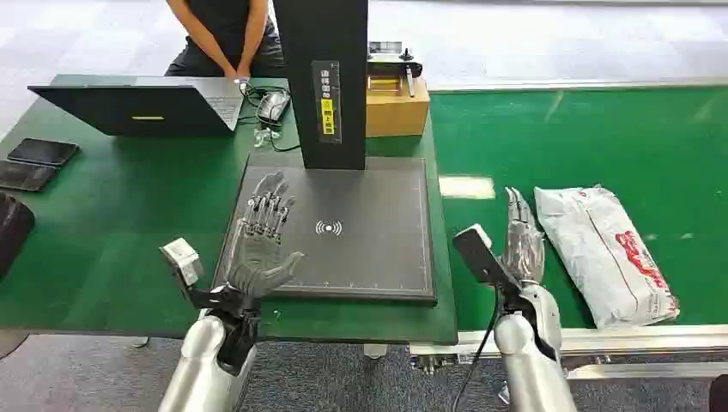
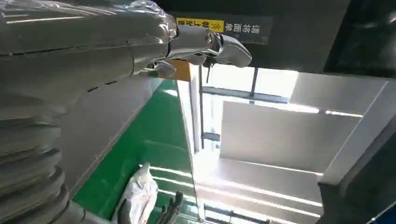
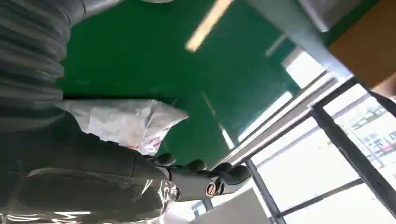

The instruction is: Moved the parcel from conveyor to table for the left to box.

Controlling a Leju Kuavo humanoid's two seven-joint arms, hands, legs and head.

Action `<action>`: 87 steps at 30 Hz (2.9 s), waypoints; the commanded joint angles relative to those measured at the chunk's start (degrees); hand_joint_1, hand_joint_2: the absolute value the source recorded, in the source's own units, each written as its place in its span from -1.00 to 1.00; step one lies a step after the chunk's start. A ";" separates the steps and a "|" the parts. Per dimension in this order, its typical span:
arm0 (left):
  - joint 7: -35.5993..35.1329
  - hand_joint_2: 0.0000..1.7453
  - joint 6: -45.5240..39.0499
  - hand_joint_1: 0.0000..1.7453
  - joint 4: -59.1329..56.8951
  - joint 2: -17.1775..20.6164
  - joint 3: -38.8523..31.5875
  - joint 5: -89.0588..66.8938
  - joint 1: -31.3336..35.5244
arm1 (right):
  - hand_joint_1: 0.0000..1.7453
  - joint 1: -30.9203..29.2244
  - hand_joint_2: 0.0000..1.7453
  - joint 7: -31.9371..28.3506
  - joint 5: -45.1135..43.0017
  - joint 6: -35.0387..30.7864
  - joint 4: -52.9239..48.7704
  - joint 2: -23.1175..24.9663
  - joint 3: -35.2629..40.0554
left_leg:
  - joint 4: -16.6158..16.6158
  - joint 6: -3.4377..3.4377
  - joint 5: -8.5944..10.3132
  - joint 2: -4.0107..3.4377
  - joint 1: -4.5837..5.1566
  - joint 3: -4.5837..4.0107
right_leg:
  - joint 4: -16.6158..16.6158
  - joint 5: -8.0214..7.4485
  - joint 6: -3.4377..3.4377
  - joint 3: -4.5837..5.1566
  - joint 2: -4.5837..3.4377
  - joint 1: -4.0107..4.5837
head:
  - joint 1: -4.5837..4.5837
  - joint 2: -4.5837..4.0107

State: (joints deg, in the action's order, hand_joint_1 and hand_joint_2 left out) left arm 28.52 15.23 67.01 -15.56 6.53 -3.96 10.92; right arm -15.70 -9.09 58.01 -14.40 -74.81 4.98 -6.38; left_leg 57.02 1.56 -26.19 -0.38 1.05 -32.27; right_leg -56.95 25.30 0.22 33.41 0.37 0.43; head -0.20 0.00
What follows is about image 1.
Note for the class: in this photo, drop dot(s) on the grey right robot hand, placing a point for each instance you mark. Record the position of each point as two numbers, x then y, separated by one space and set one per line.
523 250

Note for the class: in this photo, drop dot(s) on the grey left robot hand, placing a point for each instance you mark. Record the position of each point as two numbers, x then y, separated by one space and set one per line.
259 259

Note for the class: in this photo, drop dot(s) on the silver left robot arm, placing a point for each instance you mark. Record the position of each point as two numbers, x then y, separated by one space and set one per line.
207 358

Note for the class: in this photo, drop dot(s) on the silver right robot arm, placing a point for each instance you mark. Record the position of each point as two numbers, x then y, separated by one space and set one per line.
532 352

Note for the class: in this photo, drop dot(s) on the white plastic parcel bag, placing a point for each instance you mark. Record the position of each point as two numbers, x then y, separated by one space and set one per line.
603 256

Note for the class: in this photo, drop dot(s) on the green conveyor belt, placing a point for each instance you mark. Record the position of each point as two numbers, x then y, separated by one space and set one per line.
580 187

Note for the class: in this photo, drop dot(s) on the clear plastic piece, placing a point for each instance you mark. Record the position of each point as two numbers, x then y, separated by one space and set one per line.
264 136

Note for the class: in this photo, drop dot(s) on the computer mouse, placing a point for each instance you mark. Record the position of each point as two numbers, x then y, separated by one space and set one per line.
273 106

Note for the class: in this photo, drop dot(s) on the black scanner column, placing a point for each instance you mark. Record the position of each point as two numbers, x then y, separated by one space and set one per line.
321 85

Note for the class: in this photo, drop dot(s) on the brown cardboard box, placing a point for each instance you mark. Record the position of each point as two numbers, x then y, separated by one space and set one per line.
395 111

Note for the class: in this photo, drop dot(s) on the black laptop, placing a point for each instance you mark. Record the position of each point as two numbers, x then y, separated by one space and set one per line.
142 108

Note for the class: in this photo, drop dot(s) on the person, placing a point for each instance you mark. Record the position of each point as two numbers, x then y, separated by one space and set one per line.
227 34

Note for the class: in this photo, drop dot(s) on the black handheld device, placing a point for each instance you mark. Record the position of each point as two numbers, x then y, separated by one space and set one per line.
392 62

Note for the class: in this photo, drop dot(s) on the black smartphone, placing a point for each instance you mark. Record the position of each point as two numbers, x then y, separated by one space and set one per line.
24 175
42 152

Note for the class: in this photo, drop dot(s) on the black rounded object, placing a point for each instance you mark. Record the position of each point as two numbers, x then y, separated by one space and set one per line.
12 233

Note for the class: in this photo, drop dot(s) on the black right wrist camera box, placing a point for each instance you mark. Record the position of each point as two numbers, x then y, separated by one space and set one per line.
483 256

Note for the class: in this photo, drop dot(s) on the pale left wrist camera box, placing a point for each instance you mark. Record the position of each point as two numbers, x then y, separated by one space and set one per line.
182 261

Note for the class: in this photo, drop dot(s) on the black scanner base plate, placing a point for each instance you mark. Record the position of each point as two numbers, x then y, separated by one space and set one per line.
352 227

